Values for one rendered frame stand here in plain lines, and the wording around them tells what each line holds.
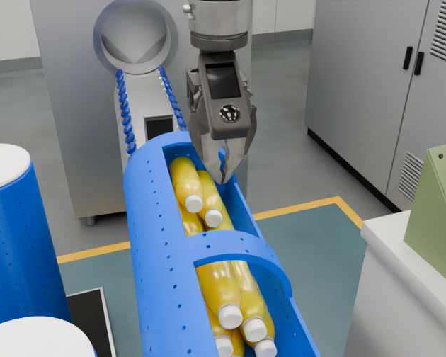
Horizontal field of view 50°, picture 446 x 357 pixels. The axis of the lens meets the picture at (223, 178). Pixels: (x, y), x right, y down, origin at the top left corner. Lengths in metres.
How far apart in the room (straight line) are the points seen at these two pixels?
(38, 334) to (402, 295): 0.71
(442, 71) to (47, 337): 2.14
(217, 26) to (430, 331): 0.69
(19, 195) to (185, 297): 0.86
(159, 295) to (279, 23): 5.39
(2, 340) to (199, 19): 0.71
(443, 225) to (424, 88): 1.81
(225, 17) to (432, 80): 2.14
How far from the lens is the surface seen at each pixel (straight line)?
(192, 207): 1.08
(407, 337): 1.07
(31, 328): 1.03
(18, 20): 5.41
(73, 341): 0.98
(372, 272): 1.10
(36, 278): 1.70
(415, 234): 1.00
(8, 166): 1.55
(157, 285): 0.83
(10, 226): 1.55
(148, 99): 2.16
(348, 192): 3.25
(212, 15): 0.57
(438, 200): 0.93
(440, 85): 2.61
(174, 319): 0.76
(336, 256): 2.72
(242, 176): 1.99
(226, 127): 0.54
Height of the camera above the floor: 1.77
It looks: 33 degrees down
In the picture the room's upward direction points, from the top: straight up
